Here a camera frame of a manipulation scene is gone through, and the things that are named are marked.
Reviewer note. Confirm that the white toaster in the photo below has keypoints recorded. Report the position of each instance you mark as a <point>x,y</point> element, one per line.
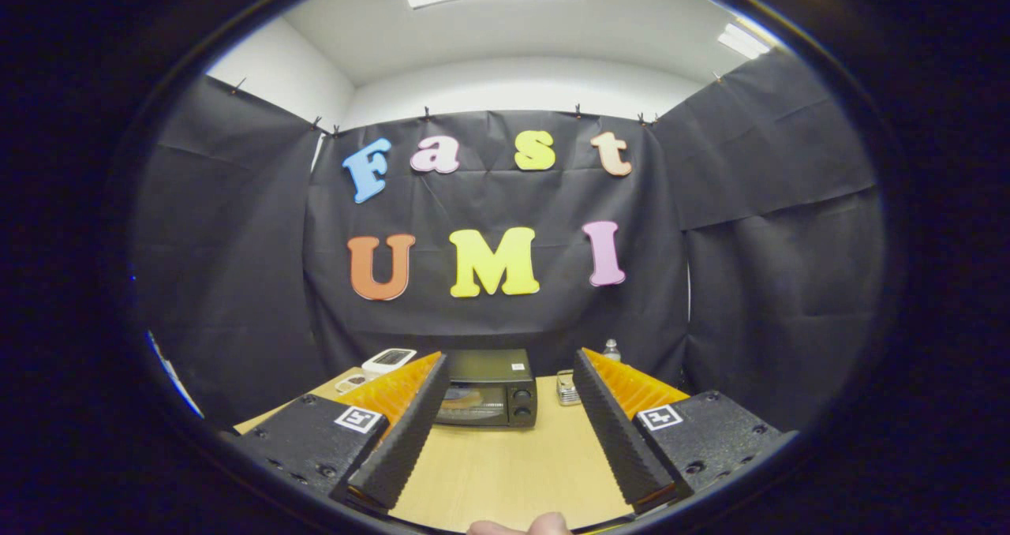
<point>387,361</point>

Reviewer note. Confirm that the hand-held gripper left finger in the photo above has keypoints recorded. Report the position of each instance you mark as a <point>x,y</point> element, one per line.
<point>410,432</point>

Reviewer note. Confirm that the green label plastic bottle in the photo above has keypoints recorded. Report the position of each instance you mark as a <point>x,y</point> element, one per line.
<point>611,353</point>

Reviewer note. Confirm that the small ceiling light panel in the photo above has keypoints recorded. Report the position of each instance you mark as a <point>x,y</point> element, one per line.
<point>742,42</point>

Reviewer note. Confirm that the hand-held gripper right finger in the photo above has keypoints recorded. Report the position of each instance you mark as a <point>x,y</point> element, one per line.
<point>619,432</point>

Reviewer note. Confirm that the black toaster oven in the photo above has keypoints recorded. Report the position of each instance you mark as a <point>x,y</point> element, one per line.
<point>493,365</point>

